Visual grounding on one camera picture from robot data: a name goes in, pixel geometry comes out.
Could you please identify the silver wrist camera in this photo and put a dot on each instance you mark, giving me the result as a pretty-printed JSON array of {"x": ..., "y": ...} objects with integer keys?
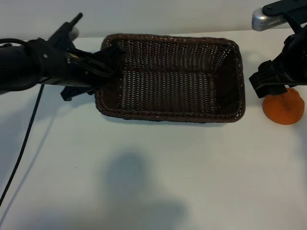
[
  {"x": 74, "y": 32},
  {"x": 261, "y": 20}
]

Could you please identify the orange fruit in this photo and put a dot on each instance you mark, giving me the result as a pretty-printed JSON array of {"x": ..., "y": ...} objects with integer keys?
[{"x": 283, "y": 110}]

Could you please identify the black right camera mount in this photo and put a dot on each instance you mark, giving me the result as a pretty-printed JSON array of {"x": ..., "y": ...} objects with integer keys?
[{"x": 273, "y": 8}]

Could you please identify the dark brown wicker basket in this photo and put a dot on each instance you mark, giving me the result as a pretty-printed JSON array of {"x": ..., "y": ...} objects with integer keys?
[{"x": 172, "y": 83}]

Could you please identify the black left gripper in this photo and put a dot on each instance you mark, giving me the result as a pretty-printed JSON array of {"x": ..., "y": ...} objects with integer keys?
[{"x": 60, "y": 67}]

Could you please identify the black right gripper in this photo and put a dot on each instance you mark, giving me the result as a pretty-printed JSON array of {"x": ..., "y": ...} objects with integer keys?
[{"x": 293, "y": 62}]

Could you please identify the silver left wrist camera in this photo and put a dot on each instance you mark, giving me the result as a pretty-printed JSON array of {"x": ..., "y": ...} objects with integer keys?
[{"x": 74, "y": 32}]

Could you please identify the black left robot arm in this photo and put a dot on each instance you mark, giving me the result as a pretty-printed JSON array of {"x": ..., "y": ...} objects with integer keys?
[{"x": 14, "y": 67}]

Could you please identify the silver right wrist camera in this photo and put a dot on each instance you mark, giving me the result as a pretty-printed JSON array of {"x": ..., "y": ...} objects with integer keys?
[{"x": 261, "y": 20}]

